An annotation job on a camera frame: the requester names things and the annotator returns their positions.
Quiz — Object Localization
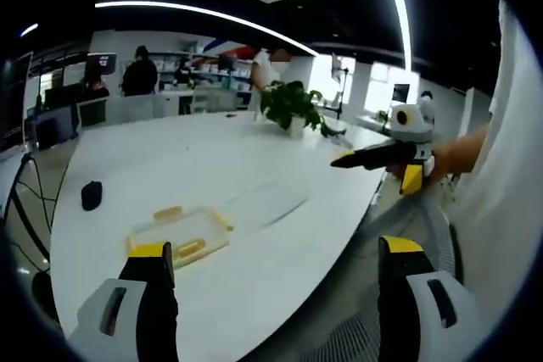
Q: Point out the background storage shelf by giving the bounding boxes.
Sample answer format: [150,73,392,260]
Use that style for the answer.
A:
[148,49,256,97]

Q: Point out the small black pouch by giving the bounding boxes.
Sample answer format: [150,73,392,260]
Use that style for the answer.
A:
[80,181,104,212]

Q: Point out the long curved ceiling light strip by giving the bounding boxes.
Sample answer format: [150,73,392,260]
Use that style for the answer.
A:
[376,0,415,71]
[93,0,320,58]

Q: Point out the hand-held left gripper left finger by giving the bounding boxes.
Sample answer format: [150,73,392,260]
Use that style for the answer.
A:
[67,241,180,362]

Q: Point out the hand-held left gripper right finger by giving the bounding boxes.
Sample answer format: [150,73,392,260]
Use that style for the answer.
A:
[377,235,481,362]

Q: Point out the green potted plant, white pot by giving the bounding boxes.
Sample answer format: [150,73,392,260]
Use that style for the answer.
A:
[259,80,337,140]

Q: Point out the clear food container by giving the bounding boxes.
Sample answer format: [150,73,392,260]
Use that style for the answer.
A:
[124,203,235,270]

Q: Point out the black cable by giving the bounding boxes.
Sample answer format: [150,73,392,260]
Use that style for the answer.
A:
[7,153,70,275]

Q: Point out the dark computer monitor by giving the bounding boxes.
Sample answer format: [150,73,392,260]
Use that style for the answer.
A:
[86,52,118,75]

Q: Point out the clear plastic container lid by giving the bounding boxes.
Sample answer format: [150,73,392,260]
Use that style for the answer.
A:
[223,181,311,235]

